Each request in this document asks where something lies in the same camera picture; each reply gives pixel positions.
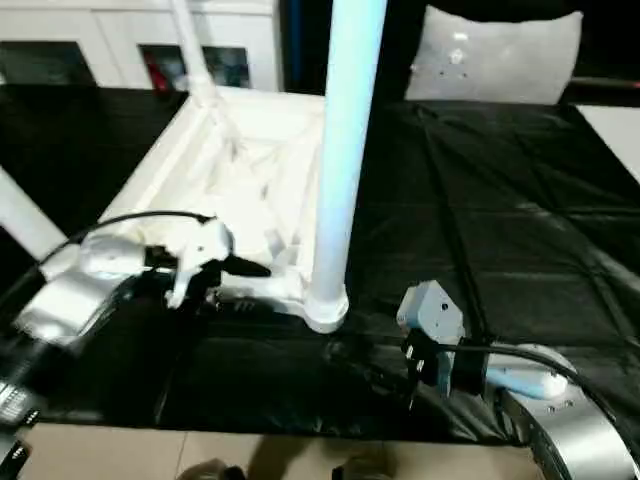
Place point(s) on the white plastic table top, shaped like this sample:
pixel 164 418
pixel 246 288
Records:
pixel 240 165

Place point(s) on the black padded work mat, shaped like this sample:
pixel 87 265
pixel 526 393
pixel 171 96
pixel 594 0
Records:
pixel 500 200

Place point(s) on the white glass-door cabinet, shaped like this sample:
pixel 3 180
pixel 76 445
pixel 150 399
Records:
pixel 125 25

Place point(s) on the black cabinet with gold label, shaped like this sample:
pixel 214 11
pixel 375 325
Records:
pixel 310 50

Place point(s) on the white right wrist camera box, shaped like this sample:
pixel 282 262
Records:
pixel 435 310

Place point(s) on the white plastic table leg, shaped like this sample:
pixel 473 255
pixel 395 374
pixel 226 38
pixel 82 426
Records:
pixel 25 215
pixel 345 125
pixel 192 50

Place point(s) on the grey printed cushion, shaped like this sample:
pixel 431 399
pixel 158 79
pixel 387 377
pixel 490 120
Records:
pixel 500 65

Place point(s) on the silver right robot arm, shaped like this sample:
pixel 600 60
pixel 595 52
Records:
pixel 575 440

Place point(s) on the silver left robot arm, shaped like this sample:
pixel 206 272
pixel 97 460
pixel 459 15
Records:
pixel 60 310

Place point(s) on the white flat board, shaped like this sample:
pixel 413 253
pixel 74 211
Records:
pixel 620 135

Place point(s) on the red bottle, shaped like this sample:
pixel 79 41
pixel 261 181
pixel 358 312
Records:
pixel 156 70

